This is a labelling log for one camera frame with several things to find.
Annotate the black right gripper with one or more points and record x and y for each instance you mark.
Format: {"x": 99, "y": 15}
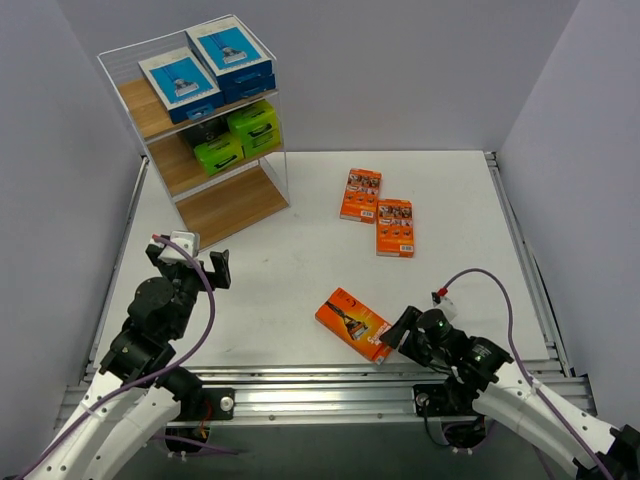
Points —
{"x": 407, "y": 339}

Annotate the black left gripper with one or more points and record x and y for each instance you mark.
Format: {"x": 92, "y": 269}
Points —
{"x": 187, "y": 272}

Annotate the orange Gillette Fusion5 box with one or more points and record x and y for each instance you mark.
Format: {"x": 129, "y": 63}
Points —
{"x": 395, "y": 228}
{"x": 355, "y": 324}

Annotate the green black Gillette Labs box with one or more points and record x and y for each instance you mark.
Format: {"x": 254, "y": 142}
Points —
{"x": 254, "y": 146}
{"x": 252, "y": 121}
{"x": 213, "y": 146}

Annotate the orange Gillette cartridge box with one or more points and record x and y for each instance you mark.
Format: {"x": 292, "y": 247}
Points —
{"x": 361, "y": 196}

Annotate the blue Harry's razor box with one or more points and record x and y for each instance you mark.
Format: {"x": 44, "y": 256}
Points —
{"x": 249, "y": 88}
{"x": 182, "y": 84}

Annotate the blue white Harry's box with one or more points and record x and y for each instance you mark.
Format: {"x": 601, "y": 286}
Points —
{"x": 230, "y": 52}

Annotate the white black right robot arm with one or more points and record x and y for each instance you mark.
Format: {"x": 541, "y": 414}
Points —
{"x": 486, "y": 379}

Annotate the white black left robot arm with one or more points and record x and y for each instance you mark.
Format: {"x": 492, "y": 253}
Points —
{"x": 141, "y": 384}

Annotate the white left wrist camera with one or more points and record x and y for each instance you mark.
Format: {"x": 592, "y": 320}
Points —
{"x": 179, "y": 246}

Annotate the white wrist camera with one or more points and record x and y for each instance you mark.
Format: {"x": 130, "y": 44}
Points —
{"x": 179, "y": 246}
{"x": 441, "y": 301}

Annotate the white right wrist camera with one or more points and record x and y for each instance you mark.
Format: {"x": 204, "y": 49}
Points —
{"x": 441, "y": 301}

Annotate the white wire wooden shelf rack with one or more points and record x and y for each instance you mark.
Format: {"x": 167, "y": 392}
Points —
{"x": 217, "y": 206}

